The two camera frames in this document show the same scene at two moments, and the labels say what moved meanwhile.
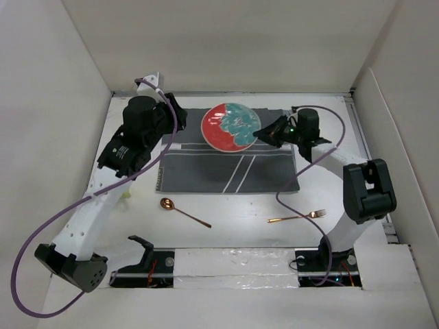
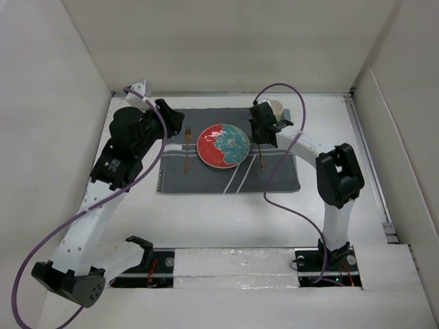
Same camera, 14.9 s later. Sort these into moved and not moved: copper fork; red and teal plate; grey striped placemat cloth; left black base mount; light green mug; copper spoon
Moved: copper spoon; light green mug; copper fork; red and teal plate
Not moved: grey striped placemat cloth; left black base mount
